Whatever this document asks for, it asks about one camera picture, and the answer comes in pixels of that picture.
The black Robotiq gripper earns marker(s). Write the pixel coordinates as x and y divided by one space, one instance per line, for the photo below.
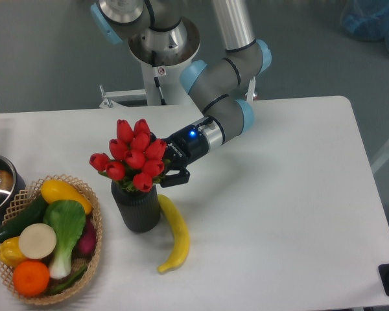
183 148

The red tulip bouquet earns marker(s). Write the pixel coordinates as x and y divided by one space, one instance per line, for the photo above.
134 163

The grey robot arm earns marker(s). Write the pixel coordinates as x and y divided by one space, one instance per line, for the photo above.
221 121

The dark grey ribbed vase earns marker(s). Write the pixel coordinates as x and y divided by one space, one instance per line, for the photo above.
140 210

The long yellow squash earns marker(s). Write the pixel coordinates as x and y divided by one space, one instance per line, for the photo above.
180 232

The green bok choy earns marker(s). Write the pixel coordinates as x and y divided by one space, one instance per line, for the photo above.
67 219

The yellow squash in basket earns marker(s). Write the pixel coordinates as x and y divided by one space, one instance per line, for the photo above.
54 189

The woven wicker basket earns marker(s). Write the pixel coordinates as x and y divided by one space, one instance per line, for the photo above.
20 202

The dark green cucumber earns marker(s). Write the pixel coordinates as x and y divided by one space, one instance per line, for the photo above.
32 214

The green chili pepper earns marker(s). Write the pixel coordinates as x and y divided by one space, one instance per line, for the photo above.
59 288

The white round radish slice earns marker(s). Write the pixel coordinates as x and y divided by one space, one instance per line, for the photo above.
37 241

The orange fruit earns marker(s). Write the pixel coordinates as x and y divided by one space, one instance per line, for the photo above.
31 278

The yellow bell pepper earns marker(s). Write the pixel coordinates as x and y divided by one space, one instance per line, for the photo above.
10 253

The blue plastic bag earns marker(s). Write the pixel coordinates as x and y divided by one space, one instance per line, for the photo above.
366 20

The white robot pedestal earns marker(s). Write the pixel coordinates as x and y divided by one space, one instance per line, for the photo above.
165 43

